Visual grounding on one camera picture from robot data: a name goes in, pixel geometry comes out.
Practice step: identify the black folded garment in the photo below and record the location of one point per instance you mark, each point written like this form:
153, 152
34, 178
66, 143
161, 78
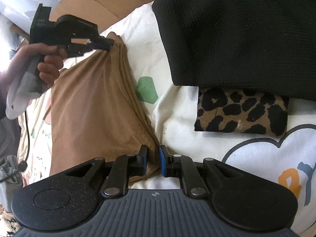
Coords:
265, 45

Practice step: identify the person's left hand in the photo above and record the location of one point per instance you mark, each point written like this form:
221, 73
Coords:
49, 69

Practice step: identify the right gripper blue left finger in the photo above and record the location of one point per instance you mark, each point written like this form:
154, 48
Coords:
124, 167

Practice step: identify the grey crumpled garment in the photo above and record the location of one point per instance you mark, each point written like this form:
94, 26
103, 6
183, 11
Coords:
10, 186

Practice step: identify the cream bear print blanket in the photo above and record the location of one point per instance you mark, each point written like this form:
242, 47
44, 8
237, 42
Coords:
289, 160

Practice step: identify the black white fuzzy blanket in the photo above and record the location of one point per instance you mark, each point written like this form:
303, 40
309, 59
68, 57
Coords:
8, 224

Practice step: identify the brown printed t-shirt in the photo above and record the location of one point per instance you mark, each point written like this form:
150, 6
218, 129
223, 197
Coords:
95, 112

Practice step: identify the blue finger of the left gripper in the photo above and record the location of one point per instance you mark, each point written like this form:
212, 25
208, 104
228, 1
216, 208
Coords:
78, 50
101, 43

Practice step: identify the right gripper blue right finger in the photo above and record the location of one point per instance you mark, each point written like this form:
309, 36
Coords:
183, 168

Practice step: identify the leopard print cloth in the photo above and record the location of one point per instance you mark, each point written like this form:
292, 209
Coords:
241, 111

